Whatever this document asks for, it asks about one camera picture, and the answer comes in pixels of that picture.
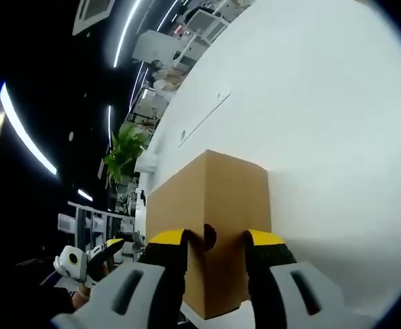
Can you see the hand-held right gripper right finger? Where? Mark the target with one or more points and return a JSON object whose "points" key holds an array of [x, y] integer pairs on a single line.
{"points": [[289, 294]]}

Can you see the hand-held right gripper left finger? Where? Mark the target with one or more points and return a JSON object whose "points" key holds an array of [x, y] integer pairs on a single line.
{"points": [[124, 298]]}

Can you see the white built-in power strip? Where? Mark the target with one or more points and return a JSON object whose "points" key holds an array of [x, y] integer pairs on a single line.
{"points": [[206, 116]]}

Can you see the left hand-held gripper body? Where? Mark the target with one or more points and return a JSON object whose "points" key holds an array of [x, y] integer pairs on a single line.
{"points": [[71, 265]]}

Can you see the grey storage rack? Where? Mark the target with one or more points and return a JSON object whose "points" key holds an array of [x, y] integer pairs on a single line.
{"points": [[83, 222]]}

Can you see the green plant in white pot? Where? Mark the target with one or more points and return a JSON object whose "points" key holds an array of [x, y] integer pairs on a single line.
{"points": [[124, 150]]}

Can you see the person's left hand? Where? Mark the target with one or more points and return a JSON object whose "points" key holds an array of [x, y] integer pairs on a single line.
{"points": [[82, 296]]}

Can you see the white office chair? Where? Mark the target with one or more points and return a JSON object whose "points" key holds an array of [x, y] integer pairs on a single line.
{"points": [[205, 22]]}

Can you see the brown cardboard shoe box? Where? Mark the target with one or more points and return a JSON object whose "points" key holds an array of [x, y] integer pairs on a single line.
{"points": [[234, 192]]}

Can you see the ceiling light strips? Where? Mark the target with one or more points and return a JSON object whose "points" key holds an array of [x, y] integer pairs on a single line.
{"points": [[32, 144]]}

